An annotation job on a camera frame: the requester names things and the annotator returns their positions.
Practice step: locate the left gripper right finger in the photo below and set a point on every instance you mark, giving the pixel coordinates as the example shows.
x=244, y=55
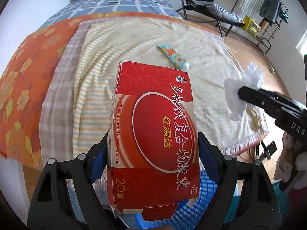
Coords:
x=257, y=207

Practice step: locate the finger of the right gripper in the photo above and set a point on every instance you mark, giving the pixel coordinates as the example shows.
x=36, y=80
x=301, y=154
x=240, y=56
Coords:
x=271, y=102

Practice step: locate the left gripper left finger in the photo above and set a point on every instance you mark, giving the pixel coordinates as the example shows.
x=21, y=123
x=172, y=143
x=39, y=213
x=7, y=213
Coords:
x=51, y=207

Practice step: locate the white plastic bag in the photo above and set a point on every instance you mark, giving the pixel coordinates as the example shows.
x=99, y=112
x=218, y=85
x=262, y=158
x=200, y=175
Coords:
x=251, y=77

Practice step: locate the red medicine box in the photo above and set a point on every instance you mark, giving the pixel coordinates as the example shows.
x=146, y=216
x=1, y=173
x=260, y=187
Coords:
x=153, y=155

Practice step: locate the blue plastic trash basket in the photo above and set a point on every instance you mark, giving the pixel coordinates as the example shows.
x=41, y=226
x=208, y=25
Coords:
x=186, y=216

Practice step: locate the teal cloth on floor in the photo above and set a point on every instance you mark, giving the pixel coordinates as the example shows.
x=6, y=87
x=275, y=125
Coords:
x=282, y=196

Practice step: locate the fringed pink woven blanket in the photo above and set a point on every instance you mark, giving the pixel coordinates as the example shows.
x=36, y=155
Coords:
x=56, y=128

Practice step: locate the yellow crate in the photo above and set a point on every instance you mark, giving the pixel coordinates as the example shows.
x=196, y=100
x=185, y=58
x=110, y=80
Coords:
x=250, y=26

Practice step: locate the black clothes drying rack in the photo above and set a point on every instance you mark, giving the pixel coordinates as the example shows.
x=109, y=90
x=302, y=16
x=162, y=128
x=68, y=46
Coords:
x=268, y=14

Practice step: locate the striped cushion on chair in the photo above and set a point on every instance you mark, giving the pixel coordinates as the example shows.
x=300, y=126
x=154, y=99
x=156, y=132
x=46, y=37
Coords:
x=216, y=11

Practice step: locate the colourful toothpaste tube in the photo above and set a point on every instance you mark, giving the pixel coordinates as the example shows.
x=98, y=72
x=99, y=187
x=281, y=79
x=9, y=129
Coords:
x=177, y=60

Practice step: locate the orange floral bed sheet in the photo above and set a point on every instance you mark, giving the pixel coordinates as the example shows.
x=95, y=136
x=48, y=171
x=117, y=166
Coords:
x=28, y=75

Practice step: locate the striped yellow towel blanket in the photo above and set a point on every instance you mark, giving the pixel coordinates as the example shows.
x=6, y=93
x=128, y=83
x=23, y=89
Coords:
x=210, y=60

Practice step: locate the blue checkered bed sheet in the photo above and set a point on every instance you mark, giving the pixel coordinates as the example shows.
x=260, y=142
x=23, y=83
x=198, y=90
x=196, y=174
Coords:
x=88, y=7

